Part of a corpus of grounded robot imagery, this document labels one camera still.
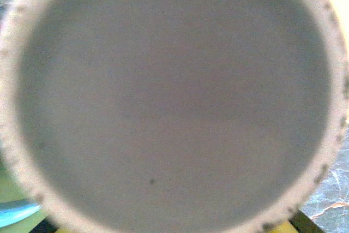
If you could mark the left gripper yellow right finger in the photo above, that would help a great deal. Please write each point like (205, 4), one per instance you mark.
(300, 224)

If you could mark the grey mug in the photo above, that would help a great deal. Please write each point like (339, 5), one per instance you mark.
(174, 94)

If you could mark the blue mug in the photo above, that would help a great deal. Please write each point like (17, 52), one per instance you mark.
(16, 209)

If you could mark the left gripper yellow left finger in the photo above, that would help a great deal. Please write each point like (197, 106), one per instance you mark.
(62, 229)

